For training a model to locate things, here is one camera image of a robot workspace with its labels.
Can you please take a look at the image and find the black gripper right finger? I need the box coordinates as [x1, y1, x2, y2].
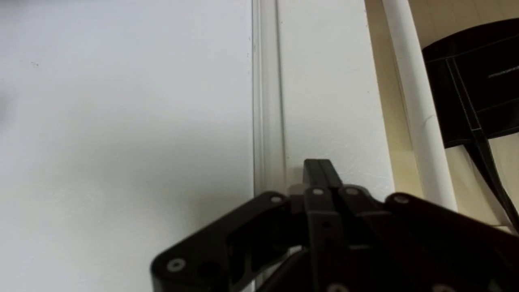
[304, 159, 519, 292]

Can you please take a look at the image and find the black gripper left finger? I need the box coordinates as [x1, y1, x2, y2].
[151, 192, 307, 292]

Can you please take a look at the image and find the white bottom fridge door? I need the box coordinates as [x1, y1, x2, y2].
[0, 0, 394, 292]

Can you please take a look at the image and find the black frying pan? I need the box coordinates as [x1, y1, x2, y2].
[422, 18, 519, 231]

